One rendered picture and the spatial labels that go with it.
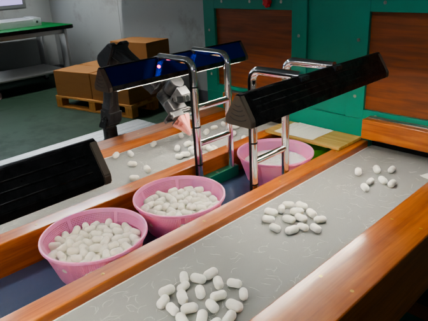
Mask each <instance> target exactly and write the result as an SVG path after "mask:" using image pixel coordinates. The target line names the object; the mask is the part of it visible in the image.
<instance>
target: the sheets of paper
mask: <svg viewBox="0 0 428 321"><path fill-rule="evenodd" d="M275 131H276V132H279V133H282V128H280V129H278V130H275ZM332 131H333V130H330V129H324V128H321V127H317V126H313V125H308V124H304V123H296V122H294V123H292V124H290V125H289V135H292V136H297V137H300V138H306V139H311V140H314V139H315V138H317V137H320V136H322V135H325V134H327V133H329V132H332Z"/></svg>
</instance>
